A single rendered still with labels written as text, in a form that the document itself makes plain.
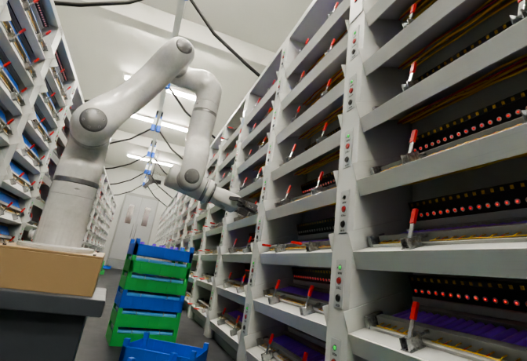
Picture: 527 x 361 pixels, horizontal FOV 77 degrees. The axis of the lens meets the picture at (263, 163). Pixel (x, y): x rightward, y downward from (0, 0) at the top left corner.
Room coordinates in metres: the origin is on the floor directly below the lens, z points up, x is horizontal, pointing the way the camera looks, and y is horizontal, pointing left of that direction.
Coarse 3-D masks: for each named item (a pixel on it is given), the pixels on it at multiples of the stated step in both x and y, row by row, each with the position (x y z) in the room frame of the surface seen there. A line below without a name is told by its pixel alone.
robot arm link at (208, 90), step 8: (192, 72) 1.09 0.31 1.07; (200, 72) 1.07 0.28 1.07; (208, 72) 1.08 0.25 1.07; (176, 80) 1.10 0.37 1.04; (184, 80) 1.09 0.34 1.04; (192, 80) 1.08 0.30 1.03; (200, 80) 1.06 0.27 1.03; (208, 80) 1.06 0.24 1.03; (216, 80) 1.09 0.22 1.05; (184, 88) 1.11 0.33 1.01; (192, 88) 1.08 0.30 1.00; (200, 88) 1.07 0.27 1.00; (208, 88) 1.07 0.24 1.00; (216, 88) 1.08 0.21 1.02; (200, 96) 1.08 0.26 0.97; (208, 96) 1.07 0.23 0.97; (216, 96) 1.09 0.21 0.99; (200, 104) 1.07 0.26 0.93; (208, 104) 1.07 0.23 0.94; (216, 104) 1.10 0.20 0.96; (216, 112) 1.11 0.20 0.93
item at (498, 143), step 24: (456, 120) 0.74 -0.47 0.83; (480, 120) 0.69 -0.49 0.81; (504, 120) 0.64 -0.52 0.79; (432, 144) 0.83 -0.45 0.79; (456, 144) 0.64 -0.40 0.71; (480, 144) 0.53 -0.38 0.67; (504, 144) 0.50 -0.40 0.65; (360, 168) 0.88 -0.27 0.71; (384, 168) 0.86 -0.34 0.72; (408, 168) 0.70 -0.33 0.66; (432, 168) 0.64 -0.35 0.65; (456, 168) 0.59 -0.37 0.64; (360, 192) 0.88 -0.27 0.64
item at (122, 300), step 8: (120, 288) 1.86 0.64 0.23; (120, 296) 1.74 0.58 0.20; (128, 296) 1.71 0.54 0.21; (184, 296) 1.83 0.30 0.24; (120, 304) 1.70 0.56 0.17; (128, 304) 1.71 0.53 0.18; (136, 304) 1.73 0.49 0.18; (144, 304) 1.75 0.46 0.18; (152, 304) 1.76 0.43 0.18; (160, 304) 1.78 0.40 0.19; (168, 304) 1.80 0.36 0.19; (176, 304) 1.82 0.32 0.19
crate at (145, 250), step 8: (136, 240) 1.70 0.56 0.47; (136, 248) 1.70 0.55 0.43; (144, 248) 1.72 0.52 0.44; (152, 248) 1.73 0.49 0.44; (160, 248) 1.75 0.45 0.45; (184, 248) 1.99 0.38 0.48; (192, 248) 1.83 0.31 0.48; (144, 256) 1.72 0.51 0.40; (152, 256) 1.74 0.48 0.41; (160, 256) 1.76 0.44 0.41; (168, 256) 1.77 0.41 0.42; (176, 256) 1.79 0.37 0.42; (184, 256) 1.81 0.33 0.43; (192, 256) 1.83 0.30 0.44
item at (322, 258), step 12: (276, 240) 1.56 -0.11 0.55; (288, 240) 1.58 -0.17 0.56; (264, 252) 1.55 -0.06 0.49; (288, 252) 1.28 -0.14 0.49; (300, 252) 1.17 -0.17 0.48; (312, 252) 1.08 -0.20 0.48; (324, 252) 1.01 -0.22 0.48; (288, 264) 1.27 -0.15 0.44; (300, 264) 1.18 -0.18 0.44; (312, 264) 1.10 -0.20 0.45; (324, 264) 1.03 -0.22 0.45
